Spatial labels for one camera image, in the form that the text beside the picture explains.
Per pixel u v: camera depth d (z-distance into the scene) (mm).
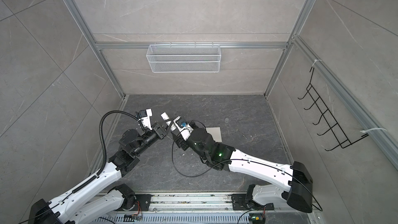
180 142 575
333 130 635
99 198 560
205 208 732
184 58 1005
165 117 671
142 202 732
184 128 545
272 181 430
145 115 622
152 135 613
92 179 471
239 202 735
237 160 478
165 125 664
